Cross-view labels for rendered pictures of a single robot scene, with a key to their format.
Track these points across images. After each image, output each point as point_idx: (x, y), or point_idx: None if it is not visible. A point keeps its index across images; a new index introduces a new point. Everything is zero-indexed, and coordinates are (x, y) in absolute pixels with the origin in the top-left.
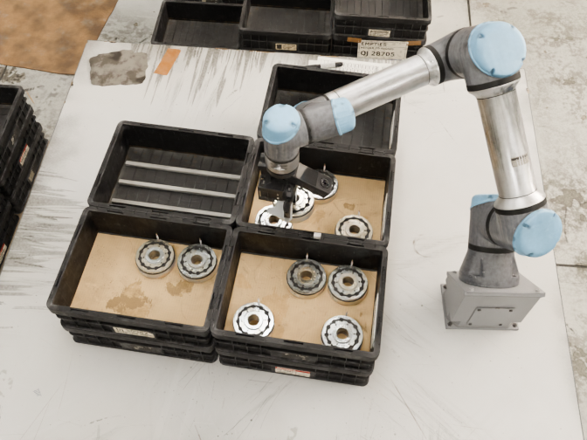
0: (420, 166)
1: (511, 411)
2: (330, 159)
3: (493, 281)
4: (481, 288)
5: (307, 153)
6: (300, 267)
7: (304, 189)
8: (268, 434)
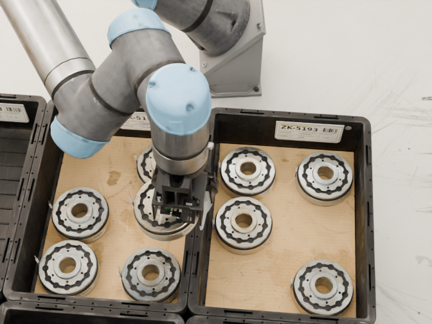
0: None
1: (350, 42)
2: (41, 191)
3: (243, 5)
4: (252, 18)
5: (31, 222)
6: (231, 229)
7: (145, 189)
8: (431, 289)
